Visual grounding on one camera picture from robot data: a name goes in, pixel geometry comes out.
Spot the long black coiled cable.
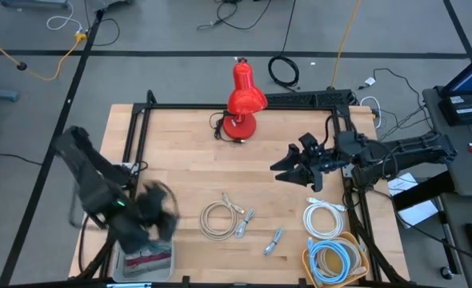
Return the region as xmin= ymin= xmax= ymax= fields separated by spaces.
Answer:
xmin=267 ymin=0 xmax=301 ymax=88

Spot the light blue ethernet cable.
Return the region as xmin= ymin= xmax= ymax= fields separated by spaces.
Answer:
xmin=307 ymin=238 xmax=352 ymax=286

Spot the yellow extension cord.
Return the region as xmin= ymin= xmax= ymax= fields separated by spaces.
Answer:
xmin=0 ymin=30 xmax=88 ymax=82

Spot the grey furniture foot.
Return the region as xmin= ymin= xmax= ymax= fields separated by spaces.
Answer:
xmin=0 ymin=88 xmax=20 ymax=103
xmin=0 ymin=0 xmax=70 ymax=9

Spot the orange plastic bin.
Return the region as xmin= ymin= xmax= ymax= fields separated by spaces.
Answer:
xmin=302 ymin=230 xmax=371 ymax=288

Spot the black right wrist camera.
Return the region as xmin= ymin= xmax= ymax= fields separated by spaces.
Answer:
xmin=334 ymin=130 xmax=367 ymax=163

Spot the black metal frame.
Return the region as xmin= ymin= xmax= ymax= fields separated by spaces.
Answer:
xmin=75 ymin=90 xmax=411 ymax=288

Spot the light grey usb cable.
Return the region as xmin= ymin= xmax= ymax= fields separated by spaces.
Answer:
xmin=234 ymin=209 xmax=256 ymax=238
xmin=263 ymin=227 xmax=284 ymax=257

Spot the long yellow power cord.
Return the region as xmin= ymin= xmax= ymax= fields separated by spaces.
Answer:
xmin=330 ymin=0 xmax=363 ymax=90

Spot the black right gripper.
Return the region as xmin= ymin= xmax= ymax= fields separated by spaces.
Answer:
xmin=270 ymin=132 xmax=343 ymax=193

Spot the white ethernet cable coil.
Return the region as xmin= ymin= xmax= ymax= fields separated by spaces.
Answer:
xmin=302 ymin=197 xmax=347 ymax=241

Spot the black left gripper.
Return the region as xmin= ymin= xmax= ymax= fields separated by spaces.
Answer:
xmin=138 ymin=180 xmax=180 ymax=242

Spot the white paper sheet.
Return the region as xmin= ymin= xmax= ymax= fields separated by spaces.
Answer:
xmin=386 ymin=172 xmax=440 ymax=230

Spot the grey desk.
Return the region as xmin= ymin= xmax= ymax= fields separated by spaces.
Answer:
xmin=422 ymin=86 xmax=472 ymax=198

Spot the white floor cable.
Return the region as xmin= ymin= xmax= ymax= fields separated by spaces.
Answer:
xmin=46 ymin=2 xmax=84 ymax=33

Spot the black power strip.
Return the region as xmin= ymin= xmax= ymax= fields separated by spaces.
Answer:
xmin=266 ymin=89 xmax=354 ymax=108

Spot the red screwdriver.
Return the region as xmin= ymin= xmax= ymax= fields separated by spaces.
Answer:
xmin=124 ymin=251 xmax=172 ymax=268

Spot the black desk beam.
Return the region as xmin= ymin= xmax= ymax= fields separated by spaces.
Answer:
xmin=391 ymin=170 xmax=455 ymax=212

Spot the grey plastic bin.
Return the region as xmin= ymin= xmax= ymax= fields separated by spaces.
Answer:
xmin=111 ymin=235 xmax=177 ymax=283

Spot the black box with labels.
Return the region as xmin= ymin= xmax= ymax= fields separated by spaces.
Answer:
xmin=437 ymin=94 xmax=472 ymax=127

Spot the red desk lamp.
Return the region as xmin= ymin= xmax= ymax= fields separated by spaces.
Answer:
xmin=222 ymin=57 xmax=269 ymax=142

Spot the white looped cable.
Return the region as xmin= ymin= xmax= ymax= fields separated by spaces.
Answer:
xmin=359 ymin=95 xmax=382 ymax=129

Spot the black lamp cord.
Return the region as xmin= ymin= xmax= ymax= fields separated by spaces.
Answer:
xmin=209 ymin=110 xmax=237 ymax=142

